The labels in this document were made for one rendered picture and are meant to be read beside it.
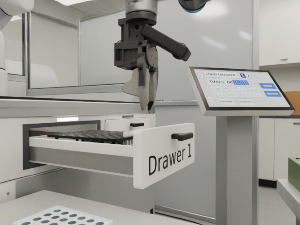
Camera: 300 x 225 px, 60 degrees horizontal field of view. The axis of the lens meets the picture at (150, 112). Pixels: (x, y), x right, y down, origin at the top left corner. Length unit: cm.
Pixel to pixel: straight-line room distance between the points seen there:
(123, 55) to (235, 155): 103
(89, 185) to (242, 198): 93
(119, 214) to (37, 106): 35
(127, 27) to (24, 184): 45
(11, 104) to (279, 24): 360
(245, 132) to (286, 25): 259
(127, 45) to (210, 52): 177
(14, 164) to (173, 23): 209
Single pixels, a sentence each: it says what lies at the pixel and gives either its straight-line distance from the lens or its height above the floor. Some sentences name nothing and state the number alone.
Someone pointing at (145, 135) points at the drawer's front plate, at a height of 92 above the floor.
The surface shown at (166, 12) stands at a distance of 263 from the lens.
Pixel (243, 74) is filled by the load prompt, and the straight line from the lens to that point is 158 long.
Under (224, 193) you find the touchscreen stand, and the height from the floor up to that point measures 51.
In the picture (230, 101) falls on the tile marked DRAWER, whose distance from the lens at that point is 136.
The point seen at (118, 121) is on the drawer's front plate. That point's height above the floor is 92.
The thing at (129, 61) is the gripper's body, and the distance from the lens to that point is 59.
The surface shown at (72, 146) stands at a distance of 61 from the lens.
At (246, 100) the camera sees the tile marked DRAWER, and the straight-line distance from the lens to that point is 142.
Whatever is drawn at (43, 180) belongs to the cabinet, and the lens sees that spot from 77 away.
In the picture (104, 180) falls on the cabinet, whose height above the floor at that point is 72.
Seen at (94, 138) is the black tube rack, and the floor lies 90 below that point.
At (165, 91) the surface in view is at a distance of 247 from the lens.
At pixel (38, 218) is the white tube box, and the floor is 79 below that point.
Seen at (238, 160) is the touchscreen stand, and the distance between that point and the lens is 150.
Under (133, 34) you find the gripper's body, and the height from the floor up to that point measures 114.
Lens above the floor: 97
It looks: 1 degrees down
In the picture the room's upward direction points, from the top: straight up
